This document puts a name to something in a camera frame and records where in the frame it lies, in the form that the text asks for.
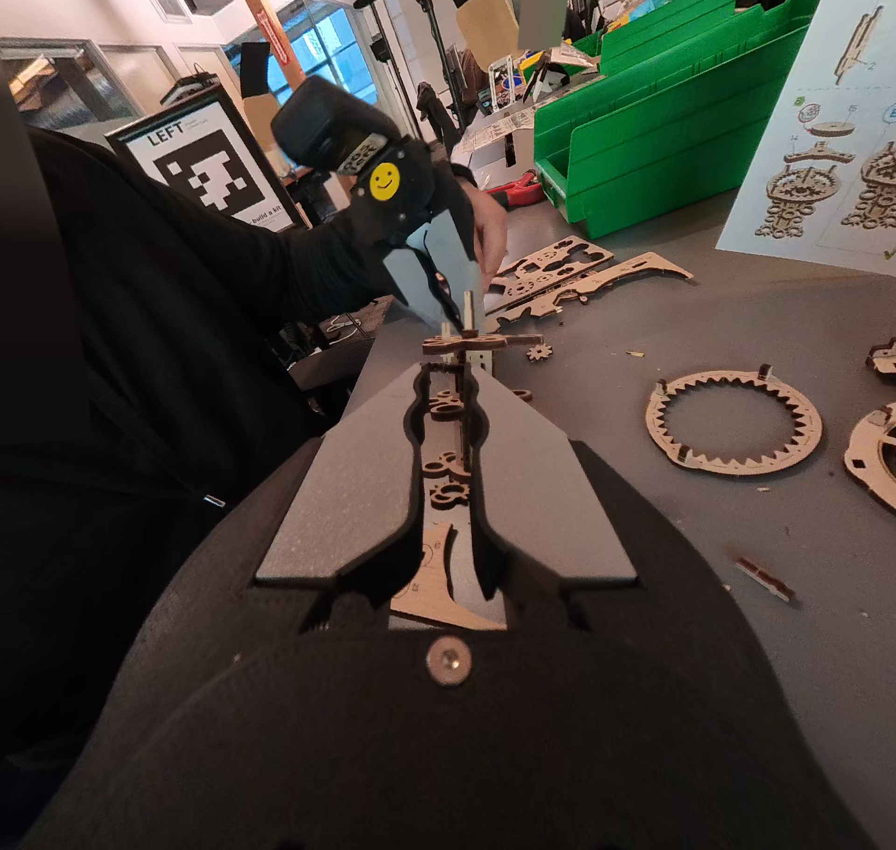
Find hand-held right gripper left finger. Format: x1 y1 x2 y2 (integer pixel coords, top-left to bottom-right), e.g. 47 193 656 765
254 362 430 609

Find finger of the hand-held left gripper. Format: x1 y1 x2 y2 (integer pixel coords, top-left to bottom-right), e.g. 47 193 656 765
381 227 452 326
426 207 485 329

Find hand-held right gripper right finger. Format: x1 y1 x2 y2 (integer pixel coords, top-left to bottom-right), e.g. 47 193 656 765
463 365 639 602

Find wooden model assembly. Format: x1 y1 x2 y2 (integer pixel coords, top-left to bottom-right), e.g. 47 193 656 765
420 290 547 511

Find person's left forearm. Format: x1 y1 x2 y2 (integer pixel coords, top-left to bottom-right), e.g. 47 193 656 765
28 125 403 347

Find person's left hand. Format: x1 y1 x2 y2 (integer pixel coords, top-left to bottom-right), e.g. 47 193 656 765
468 183 511 287

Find white box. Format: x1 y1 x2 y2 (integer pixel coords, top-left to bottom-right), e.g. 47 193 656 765
458 129 540 194

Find printed paper sheets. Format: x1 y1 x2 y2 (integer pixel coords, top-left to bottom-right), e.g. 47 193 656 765
458 109 540 158

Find numbered wooden part sheet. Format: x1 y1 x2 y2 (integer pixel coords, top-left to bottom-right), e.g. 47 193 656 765
388 521 508 632

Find wooden scrap sheet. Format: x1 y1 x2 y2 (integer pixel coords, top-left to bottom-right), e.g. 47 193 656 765
483 253 695 334
488 235 616 303

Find glass window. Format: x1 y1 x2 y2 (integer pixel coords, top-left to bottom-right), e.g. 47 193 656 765
269 0 382 105

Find black light stand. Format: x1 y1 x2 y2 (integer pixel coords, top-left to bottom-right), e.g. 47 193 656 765
409 0 463 126

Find black flag panel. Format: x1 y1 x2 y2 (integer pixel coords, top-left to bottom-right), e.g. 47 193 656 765
239 41 272 98

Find green plastic bin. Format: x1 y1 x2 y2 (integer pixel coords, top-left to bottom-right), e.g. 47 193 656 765
535 111 799 240
560 0 830 77
533 20 816 165

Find small notched wooden stick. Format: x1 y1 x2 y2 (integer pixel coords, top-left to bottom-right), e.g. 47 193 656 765
734 556 797 604

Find printed instruction sheet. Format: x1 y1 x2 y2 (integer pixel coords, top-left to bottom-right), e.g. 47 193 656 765
715 0 896 279

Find glass partition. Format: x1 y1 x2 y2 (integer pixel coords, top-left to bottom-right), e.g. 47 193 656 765
0 38 176 131

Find red handled pliers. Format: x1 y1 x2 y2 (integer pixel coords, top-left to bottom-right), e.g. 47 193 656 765
486 169 547 208

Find wooden ring gear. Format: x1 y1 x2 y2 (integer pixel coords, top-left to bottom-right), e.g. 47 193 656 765
644 363 824 477

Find round wooden frame with foot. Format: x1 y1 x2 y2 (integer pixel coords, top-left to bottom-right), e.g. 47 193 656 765
843 337 896 512

